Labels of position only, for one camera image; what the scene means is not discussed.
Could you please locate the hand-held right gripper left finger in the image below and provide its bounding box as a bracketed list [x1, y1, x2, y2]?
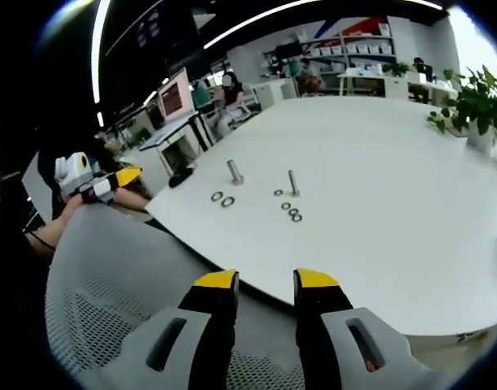
[85, 267, 240, 390]

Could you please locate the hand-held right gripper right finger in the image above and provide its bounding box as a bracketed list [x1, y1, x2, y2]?
[292, 266, 449, 390]

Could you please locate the thick steel threaded stud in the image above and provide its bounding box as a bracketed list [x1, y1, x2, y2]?
[227, 158, 246, 187]

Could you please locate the thin steel threaded stud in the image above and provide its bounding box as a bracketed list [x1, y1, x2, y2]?
[286, 169, 302, 198]

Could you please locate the grey mesh office chair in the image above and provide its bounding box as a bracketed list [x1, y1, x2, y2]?
[44, 201, 306, 390]

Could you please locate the small black object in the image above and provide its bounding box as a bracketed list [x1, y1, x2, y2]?
[167, 169, 195, 189]

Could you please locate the white standing desk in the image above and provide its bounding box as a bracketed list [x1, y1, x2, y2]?
[137, 112, 215, 174]

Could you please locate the computer monitor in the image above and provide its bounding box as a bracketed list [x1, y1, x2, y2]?
[157, 67, 197, 124]

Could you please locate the curved ceiling light strip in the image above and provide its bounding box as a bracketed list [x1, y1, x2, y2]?
[91, 0, 113, 104]

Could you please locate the white cabinet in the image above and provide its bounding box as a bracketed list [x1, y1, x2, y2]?
[251, 78, 299, 111]

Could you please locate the straight ceiling light strip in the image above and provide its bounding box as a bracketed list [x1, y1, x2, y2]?
[202, 0, 443, 50]

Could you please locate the small green plant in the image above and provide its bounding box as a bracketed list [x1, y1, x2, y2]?
[381, 60, 413, 78]

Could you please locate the large green potted plant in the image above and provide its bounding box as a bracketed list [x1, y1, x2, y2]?
[426, 63, 497, 154]

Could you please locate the shelf with white boxes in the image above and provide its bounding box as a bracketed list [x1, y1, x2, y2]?
[296, 22, 396, 71]

